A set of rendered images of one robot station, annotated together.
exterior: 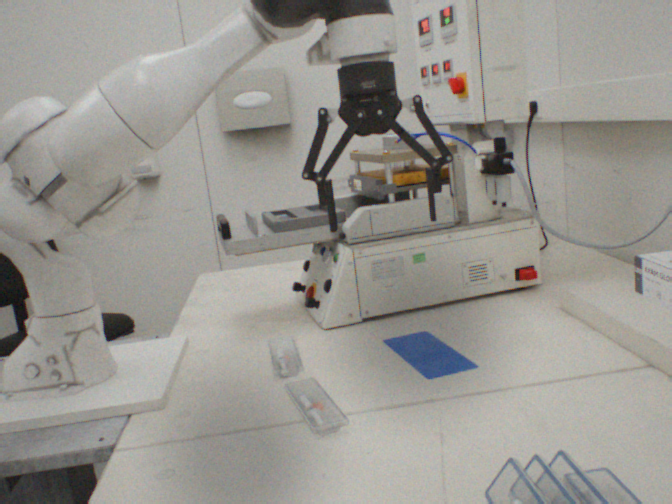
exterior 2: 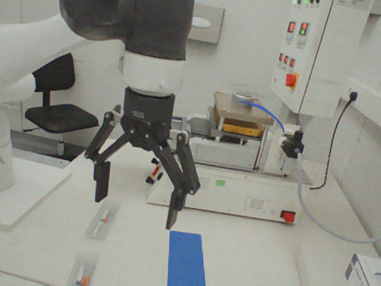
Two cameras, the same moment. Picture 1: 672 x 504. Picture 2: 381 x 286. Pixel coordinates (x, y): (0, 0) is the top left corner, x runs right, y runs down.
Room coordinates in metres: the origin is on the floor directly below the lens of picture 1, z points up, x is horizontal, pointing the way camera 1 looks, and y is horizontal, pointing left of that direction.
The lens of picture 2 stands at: (0.41, -0.22, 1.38)
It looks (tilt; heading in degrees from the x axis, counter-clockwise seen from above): 21 degrees down; 9
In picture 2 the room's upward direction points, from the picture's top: 11 degrees clockwise
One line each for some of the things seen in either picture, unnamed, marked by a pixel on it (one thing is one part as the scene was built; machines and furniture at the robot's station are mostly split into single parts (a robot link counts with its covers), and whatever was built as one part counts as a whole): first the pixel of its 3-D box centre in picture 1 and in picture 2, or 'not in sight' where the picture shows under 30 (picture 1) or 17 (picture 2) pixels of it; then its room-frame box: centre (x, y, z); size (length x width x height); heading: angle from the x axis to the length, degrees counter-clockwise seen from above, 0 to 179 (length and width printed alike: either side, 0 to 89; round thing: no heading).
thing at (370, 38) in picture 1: (349, 45); (147, 68); (0.89, -0.05, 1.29); 0.13 x 0.12 x 0.05; 173
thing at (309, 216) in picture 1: (301, 216); (164, 125); (1.52, 0.07, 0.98); 0.20 x 0.17 x 0.03; 13
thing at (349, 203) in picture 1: (362, 206); (212, 126); (1.69, -0.09, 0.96); 0.25 x 0.05 x 0.07; 103
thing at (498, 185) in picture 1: (493, 171); (288, 150); (1.39, -0.36, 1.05); 0.15 x 0.05 x 0.15; 13
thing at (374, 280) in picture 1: (410, 260); (223, 173); (1.55, -0.18, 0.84); 0.53 x 0.37 x 0.17; 103
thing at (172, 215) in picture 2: (430, 194); (173, 207); (0.86, -0.14, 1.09); 0.03 x 0.01 x 0.07; 173
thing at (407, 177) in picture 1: (402, 166); (238, 116); (1.57, -0.18, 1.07); 0.22 x 0.17 x 0.10; 13
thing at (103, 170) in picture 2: (331, 205); (103, 182); (0.88, 0.00, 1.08); 0.03 x 0.01 x 0.07; 173
